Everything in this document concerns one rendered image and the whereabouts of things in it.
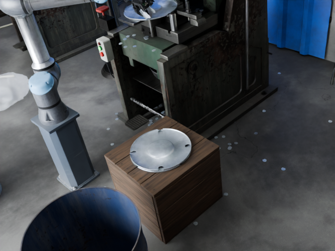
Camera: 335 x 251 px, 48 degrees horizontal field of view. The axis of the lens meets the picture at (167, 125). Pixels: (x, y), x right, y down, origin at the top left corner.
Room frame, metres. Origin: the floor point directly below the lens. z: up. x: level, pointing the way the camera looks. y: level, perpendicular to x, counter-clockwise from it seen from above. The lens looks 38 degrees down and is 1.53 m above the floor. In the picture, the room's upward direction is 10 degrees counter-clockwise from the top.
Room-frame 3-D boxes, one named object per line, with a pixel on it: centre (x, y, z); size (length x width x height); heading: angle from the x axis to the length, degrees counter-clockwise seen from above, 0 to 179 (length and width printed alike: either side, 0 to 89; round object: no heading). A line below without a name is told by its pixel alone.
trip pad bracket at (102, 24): (2.19, 0.25, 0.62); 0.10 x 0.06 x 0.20; 36
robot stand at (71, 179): (1.63, 0.56, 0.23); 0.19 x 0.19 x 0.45; 40
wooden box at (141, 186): (1.35, 0.05, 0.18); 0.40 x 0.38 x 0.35; 125
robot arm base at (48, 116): (1.63, 0.56, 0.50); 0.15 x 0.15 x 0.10
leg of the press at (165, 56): (1.94, -0.39, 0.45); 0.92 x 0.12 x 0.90; 126
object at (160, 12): (2.00, -0.02, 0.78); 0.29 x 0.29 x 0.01
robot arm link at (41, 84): (1.64, 0.56, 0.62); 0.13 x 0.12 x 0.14; 0
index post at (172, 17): (1.86, -0.12, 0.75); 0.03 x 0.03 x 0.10; 36
